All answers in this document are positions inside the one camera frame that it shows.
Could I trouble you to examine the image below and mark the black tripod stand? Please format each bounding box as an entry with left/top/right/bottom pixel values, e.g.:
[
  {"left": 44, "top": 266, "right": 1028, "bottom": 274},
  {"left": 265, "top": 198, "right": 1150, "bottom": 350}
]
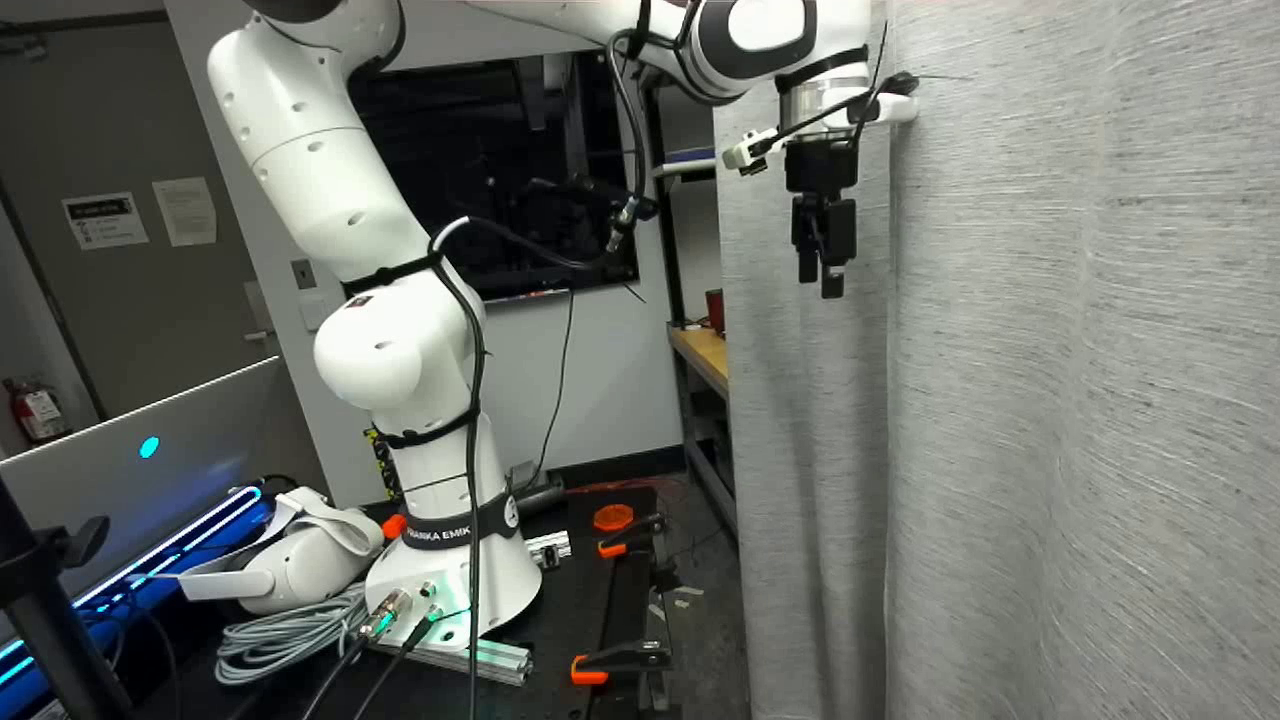
[{"left": 0, "top": 485, "right": 134, "bottom": 720}]

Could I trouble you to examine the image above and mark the white door notice sign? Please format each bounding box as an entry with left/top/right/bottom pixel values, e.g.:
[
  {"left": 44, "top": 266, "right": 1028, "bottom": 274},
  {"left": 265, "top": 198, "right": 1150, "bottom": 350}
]
[{"left": 63, "top": 191, "right": 148, "bottom": 254}]

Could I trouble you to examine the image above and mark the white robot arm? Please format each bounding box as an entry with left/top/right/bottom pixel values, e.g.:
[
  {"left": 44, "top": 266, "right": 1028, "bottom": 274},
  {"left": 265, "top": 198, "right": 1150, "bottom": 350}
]
[{"left": 208, "top": 0, "right": 920, "bottom": 632}]

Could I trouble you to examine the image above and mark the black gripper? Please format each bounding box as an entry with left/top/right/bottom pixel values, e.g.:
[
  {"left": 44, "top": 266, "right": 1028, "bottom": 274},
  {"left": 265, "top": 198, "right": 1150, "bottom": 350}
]
[{"left": 786, "top": 142, "right": 859, "bottom": 301}]

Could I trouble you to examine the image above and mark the white paper sheet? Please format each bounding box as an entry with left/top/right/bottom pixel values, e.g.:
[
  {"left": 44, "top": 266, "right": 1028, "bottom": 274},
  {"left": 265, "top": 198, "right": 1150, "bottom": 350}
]
[{"left": 153, "top": 177, "right": 217, "bottom": 250}]

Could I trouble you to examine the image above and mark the grey door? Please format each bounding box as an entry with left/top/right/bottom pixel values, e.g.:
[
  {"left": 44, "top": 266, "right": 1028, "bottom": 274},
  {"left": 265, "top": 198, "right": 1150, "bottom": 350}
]
[{"left": 0, "top": 21, "right": 270, "bottom": 415}]

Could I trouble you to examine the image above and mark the grey fabric curtain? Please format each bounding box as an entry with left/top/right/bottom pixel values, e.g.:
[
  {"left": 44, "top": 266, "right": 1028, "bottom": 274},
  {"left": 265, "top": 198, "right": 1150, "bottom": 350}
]
[{"left": 722, "top": 0, "right": 1280, "bottom": 720}]

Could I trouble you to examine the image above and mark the wooden top shelf table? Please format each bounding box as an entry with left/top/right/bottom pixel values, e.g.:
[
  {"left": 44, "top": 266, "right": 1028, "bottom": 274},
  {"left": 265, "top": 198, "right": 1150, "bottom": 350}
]
[{"left": 668, "top": 325, "right": 738, "bottom": 528}]

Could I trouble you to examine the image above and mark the orange black clamp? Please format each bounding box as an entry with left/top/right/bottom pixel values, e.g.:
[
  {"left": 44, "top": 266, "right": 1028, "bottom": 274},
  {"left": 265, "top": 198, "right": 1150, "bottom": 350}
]
[
  {"left": 567, "top": 640, "right": 672, "bottom": 689},
  {"left": 594, "top": 505, "right": 665, "bottom": 560}
]

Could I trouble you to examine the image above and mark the grey coiled cable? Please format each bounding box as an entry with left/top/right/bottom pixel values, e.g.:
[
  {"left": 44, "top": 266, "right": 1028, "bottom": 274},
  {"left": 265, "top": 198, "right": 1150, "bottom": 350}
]
[{"left": 211, "top": 584, "right": 373, "bottom": 694}]

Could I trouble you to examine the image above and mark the orange black clamp near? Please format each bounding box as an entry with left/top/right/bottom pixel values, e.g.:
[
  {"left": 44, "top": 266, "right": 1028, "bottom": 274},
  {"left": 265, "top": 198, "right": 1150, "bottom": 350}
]
[{"left": 567, "top": 640, "right": 672, "bottom": 689}]

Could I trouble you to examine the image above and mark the orange black clamp far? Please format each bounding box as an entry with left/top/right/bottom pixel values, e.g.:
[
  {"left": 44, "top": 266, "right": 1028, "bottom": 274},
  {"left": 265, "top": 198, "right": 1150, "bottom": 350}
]
[{"left": 594, "top": 505, "right": 665, "bottom": 560}]

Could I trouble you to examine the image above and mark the black computer monitor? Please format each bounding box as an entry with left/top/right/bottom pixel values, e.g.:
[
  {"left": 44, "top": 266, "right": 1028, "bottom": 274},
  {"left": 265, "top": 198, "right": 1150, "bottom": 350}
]
[{"left": 353, "top": 51, "right": 639, "bottom": 301}]

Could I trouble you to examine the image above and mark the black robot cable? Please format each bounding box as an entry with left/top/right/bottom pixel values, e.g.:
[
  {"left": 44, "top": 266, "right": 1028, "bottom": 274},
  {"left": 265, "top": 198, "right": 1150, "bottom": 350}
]
[{"left": 427, "top": 213, "right": 646, "bottom": 720}]

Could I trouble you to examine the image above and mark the blue lit case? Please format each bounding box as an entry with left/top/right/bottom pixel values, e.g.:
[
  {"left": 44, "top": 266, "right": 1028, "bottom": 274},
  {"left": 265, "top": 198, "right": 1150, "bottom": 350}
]
[{"left": 0, "top": 485, "right": 271, "bottom": 720}]

